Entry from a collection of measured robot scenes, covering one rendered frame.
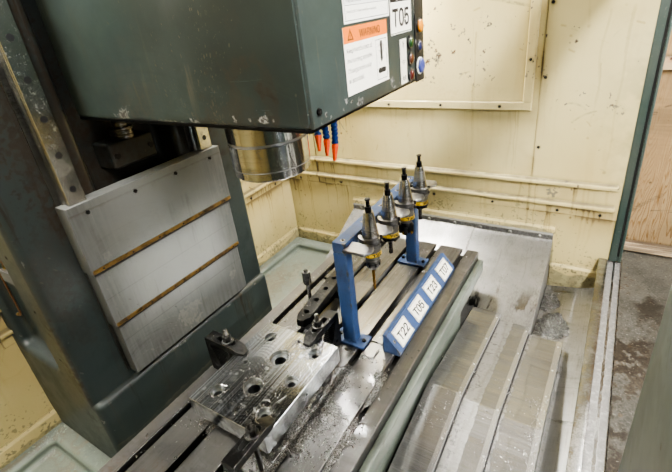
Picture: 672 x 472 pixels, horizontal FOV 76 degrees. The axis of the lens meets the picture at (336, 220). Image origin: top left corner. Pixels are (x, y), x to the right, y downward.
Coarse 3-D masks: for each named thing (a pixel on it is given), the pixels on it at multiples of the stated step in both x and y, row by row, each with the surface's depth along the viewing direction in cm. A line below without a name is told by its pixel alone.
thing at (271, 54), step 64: (64, 0) 82; (128, 0) 73; (192, 0) 66; (256, 0) 60; (320, 0) 62; (64, 64) 92; (128, 64) 81; (192, 64) 72; (256, 64) 65; (320, 64) 64; (256, 128) 71; (320, 128) 68
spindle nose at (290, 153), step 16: (240, 144) 81; (256, 144) 80; (272, 144) 80; (288, 144) 81; (304, 144) 85; (240, 160) 83; (256, 160) 81; (272, 160) 81; (288, 160) 82; (304, 160) 85; (240, 176) 85; (256, 176) 83; (272, 176) 83; (288, 176) 84
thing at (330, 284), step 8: (328, 280) 140; (336, 280) 140; (320, 288) 137; (328, 288) 136; (336, 288) 138; (312, 296) 133; (320, 296) 133; (328, 296) 134; (336, 296) 142; (312, 304) 130; (320, 304) 130; (304, 312) 128; (312, 312) 126; (304, 320) 124; (312, 320) 126; (304, 328) 130
